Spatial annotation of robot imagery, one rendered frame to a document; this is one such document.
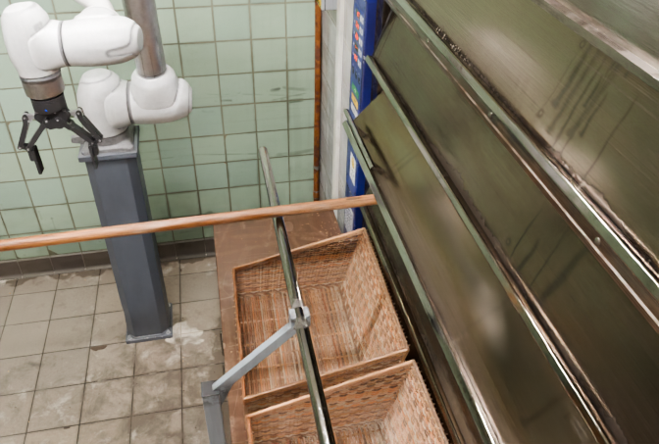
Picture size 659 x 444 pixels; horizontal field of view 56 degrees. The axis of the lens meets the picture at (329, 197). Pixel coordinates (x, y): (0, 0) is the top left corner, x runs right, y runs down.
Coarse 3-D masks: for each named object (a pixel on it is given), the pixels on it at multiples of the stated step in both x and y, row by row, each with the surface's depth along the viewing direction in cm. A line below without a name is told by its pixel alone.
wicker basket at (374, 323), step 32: (320, 256) 219; (352, 256) 221; (256, 288) 222; (320, 288) 228; (352, 288) 218; (384, 288) 191; (256, 320) 214; (288, 320) 215; (320, 320) 215; (352, 320) 215; (384, 320) 189; (288, 352) 204; (320, 352) 204; (352, 352) 204; (384, 352) 186; (256, 384) 193; (288, 384) 172
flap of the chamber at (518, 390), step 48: (384, 96) 187; (384, 144) 175; (384, 192) 164; (432, 192) 150; (432, 240) 142; (432, 288) 135; (480, 288) 125; (480, 336) 120; (528, 336) 112; (480, 384) 114; (528, 384) 107; (528, 432) 103; (576, 432) 98
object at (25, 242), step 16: (272, 208) 165; (288, 208) 165; (304, 208) 166; (320, 208) 167; (336, 208) 168; (128, 224) 158; (144, 224) 158; (160, 224) 159; (176, 224) 160; (192, 224) 161; (208, 224) 162; (0, 240) 153; (16, 240) 153; (32, 240) 153; (48, 240) 154; (64, 240) 155; (80, 240) 156
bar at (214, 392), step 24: (264, 168) 186; (288, 264) 152; (288, 288) 146; (288, 312) 140; (288, 336) 142; (312, 360) 128; (216, 384) 148; (312, 384) 124; (216, 408) 151; (312, 408) 121; (216, 432) 156
